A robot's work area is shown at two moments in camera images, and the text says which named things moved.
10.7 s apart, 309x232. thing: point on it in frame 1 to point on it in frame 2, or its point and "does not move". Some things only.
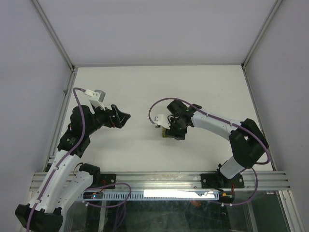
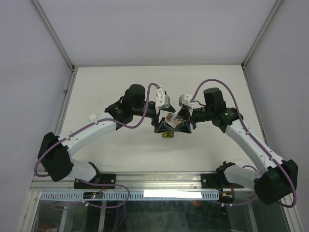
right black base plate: x=217 y=181 does not move
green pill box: x=164 y=133 does not move
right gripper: x=176 y=135 to x=184 y=112
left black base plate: x=106 y=179 does not move
